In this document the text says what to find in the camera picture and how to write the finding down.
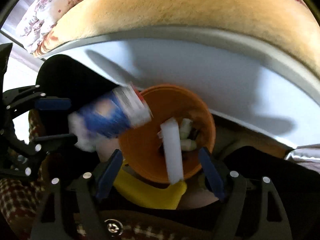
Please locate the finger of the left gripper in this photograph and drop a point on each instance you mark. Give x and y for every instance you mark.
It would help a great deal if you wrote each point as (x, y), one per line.
(52, 139)
(20, 100)

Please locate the yellow slipper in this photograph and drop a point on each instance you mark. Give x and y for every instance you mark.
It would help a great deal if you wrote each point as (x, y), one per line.
(145, 195)

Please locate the white paper tube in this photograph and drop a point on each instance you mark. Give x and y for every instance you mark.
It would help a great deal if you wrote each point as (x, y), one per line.
(172, 150)

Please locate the blue white medicine box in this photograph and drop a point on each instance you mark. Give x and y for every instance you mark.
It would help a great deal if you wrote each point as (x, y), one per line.
(111, 115)

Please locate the white bed frame side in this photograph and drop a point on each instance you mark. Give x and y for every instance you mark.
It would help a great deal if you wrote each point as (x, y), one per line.
(240, 78)

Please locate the small white pill bottle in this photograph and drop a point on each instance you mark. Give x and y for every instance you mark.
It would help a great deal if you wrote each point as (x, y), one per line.
(184, 130)

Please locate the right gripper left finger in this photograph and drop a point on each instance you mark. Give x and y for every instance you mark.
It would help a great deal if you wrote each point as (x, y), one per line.
(71, 211)

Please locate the rolled pink floral quilt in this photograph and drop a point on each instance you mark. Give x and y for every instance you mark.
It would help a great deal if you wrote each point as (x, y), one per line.
(40, 19)

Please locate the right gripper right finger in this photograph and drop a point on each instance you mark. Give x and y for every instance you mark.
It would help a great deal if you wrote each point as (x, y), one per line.
(232, 191)

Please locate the yellow floral plush blanket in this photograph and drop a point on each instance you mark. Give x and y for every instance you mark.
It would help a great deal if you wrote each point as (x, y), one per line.
(287, 24)

